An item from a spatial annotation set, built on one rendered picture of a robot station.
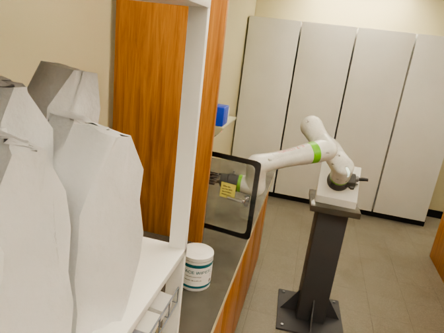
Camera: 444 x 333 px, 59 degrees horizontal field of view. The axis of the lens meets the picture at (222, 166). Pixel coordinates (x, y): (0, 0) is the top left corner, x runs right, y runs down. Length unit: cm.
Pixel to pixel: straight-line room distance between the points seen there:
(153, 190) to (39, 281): 136
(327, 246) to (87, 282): 226
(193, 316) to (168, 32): 115
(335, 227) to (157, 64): 163
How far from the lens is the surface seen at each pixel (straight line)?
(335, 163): 255
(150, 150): 189
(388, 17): 537
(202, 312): 155
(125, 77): 188
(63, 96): 84
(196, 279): 161
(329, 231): 279
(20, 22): 146
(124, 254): 77
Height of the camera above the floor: 190
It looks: 18 degrees down
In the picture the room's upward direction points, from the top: 7 degrees clockwise
